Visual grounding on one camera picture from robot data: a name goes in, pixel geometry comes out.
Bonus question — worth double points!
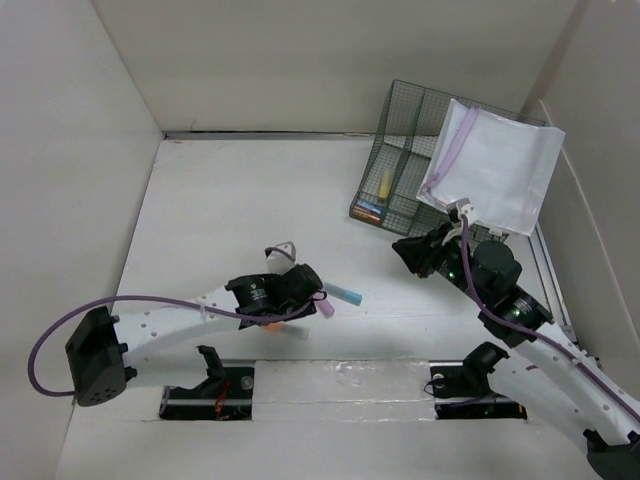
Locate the orange grey highlighter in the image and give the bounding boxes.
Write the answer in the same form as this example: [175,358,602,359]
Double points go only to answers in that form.
[262,323,309,340]

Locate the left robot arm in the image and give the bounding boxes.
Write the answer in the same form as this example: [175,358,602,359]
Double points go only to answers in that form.
[65,264,323,407]

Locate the clear purple zipper pouch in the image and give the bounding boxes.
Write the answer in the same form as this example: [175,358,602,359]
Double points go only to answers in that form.
[416,105,565,236]

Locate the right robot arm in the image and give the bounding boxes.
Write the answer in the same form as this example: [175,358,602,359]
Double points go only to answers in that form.
[392,223,639,479]

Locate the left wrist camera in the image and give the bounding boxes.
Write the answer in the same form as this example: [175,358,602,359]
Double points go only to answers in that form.
[265,241,297,275]

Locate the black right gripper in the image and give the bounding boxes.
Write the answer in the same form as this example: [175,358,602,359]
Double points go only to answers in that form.
[390,221,489,305]

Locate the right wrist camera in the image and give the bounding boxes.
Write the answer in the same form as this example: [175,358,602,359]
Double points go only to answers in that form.
[446,198,478,226]

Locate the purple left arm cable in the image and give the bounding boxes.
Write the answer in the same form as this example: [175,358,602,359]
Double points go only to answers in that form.
[27,294,321,396]

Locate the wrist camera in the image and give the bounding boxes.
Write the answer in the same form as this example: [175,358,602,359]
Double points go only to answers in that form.
[265,241,297,275]
[446,198,478,226]

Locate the blue capped highlighter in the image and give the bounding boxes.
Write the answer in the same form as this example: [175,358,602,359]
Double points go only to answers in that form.
[356,200,383,215]

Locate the green wire mesh organizer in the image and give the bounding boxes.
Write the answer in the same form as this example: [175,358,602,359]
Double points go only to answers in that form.
[348,79,546,251]

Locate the yellow highlighter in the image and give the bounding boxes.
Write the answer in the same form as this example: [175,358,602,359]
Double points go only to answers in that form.
[378,169,393,202]

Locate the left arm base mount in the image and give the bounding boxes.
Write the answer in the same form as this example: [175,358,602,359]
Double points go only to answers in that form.
[158,345,256,422]

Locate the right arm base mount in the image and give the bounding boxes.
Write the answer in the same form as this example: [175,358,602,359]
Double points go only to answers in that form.
[423,342,528,421]

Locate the pink purple highlighter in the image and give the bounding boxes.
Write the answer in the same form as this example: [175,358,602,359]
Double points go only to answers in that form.
[316,299,335,318]

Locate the clear zipper document pouch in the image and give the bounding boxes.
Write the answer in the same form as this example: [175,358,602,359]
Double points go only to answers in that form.
[425,99,480,193]

